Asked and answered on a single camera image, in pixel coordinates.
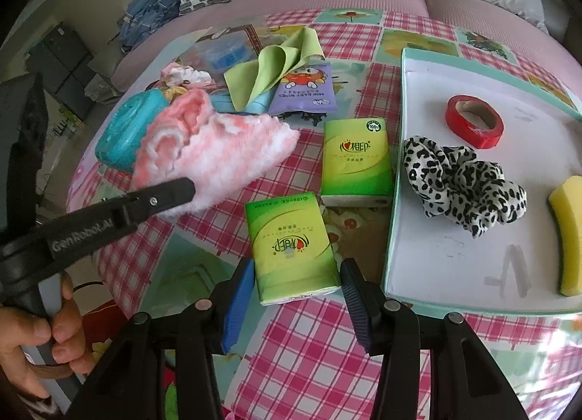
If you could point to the yellow sponge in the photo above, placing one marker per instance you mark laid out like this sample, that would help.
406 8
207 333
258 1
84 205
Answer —
568 238

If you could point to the light green cloth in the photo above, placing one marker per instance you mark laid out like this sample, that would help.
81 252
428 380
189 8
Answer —
263 70

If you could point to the clear plastic bag, blue item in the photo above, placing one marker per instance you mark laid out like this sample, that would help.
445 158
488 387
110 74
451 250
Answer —
223 49

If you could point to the person's left hand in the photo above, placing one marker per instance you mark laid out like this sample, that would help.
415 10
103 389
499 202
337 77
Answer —
68 324

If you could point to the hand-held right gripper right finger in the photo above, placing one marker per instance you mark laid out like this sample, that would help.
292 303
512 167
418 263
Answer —
359 306

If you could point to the teal shallow cardboard tray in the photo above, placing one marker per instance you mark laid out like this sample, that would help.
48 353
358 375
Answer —
454 265

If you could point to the teal wet wipes pack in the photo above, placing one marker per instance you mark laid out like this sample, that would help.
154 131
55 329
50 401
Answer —
125 133

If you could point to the red tape roll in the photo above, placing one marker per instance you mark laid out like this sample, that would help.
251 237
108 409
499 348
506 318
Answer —
473 136

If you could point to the blue denim bag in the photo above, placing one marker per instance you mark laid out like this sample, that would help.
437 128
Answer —
150 15

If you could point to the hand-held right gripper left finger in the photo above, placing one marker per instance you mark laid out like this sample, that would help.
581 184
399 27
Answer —
236 311

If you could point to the pink fluffy cloth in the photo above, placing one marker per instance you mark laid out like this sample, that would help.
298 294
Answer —
218 147

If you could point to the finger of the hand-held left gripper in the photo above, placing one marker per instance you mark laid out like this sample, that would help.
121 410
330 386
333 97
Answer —
154 202

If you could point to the purple baby wipes pack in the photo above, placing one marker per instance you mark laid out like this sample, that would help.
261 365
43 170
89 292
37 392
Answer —
304 88

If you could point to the green tissue pack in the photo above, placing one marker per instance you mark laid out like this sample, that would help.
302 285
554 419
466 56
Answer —
357 161
295 252

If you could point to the dark cabinet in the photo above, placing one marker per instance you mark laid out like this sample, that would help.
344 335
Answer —
63 65

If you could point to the leopard print scrunchie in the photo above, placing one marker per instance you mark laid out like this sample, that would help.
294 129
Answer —
459 183

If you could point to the pink checked printed tablecloth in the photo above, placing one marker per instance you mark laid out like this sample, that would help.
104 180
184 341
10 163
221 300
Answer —
295 347

